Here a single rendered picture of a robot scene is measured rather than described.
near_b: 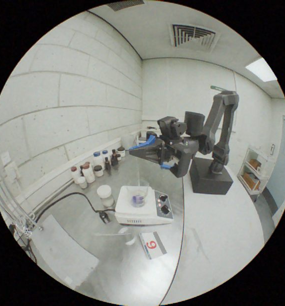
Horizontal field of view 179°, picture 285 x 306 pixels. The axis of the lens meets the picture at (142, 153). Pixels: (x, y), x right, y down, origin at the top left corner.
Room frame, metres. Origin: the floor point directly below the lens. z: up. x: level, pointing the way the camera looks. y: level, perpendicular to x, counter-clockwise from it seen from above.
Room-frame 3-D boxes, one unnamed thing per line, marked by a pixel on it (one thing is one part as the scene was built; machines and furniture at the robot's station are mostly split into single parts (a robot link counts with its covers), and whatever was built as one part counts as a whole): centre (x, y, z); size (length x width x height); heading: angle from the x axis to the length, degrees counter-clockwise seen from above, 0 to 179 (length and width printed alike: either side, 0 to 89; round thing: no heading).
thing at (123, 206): (0.20, 0.02, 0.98); 0.12 x 0.12 x 0.01; 89
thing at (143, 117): (1.44, -0.89, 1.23); 1.90 x 0.06 x 0.10; 71
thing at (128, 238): (0.09, 0.05, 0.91); 0.06 x 0.06 x 0.02
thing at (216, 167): (0.31, -0.40, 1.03); 0.07 x 0.07 x 0.06; 72
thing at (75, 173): (0.35, 0.39, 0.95); 0.06 x 0.06 x 0.10
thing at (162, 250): (0.06, -0.03, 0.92); 0.09 x 0.06 x 0.04; 18
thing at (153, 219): (0.20, 0.00, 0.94); 0.22 x 0.13 x 0.08; 89
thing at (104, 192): (0.23, 0.15, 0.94); 0.06 x 0.06 x 0.08
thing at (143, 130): (1.50, -0.17, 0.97); 0.37 x 0.31 x 0.14; 162
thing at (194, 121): (0.25, -0.18, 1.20); 0.11 x 0.08 x 0.12; 103
